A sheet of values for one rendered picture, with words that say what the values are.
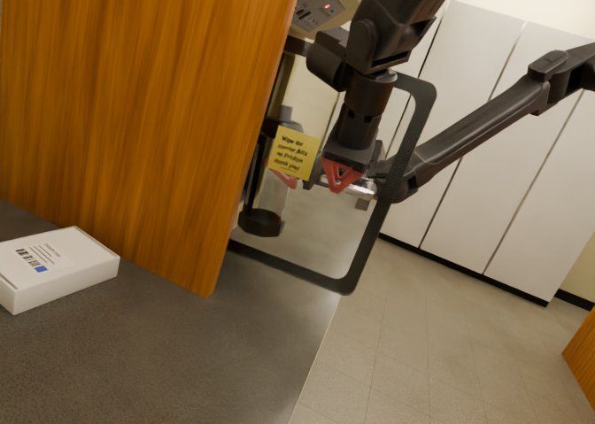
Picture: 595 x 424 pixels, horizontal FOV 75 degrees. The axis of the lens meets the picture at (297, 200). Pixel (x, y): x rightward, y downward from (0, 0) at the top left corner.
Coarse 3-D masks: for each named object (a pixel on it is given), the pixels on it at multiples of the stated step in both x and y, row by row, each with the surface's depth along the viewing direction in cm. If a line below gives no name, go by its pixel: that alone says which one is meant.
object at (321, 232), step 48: (288, 48) 62; (288, 96) 64; (336, 96) 63; (432, 96) 60; (384, 144) 63; (288, 192) 69; (384, 192) 66; (240, 240) 73; (288, 240) 71; (336, 240) 70; (336, 288) 72
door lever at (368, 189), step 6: (324, 174) 63; (324, 180) 62; (336, 180) 62; (348, 186) 61; (354, 186) 61; (366, 186) 66; (372, 186) 65; (348, 192) 62; (354, 192) 61; (360, 192) 61; (366, 192) 61; (372, 192) 61; (366, 198) 61; (372, 198) 61
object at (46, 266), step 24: (24, 240) 60; (48, 240) 62; (72, 240) 64; (96, 240) 66; (0, 264) 54; (24, 264) 56; (48, 264) 57; (72, 264) 59; (96, 264) 60; (0, 288) 52; (24, 288) 51; (48, 288) 54; (72, 288) 58
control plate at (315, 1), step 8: (304, 0) 63; (312, 0) 65; (320, 0) 66; (328, 0) 68; (336, 0) 70; (304, 8) 66; (312, 8) 68; (320, 8) 70; (328, 8) 72; (336, 8) 74; (344, 8) 77; (296, 16) 68; (312, 16) 72; (320, 16) 74; (328, 16) 77; (296, 24) 72; (304, 24) 74; (312, 24) 77; (320, 24) 79
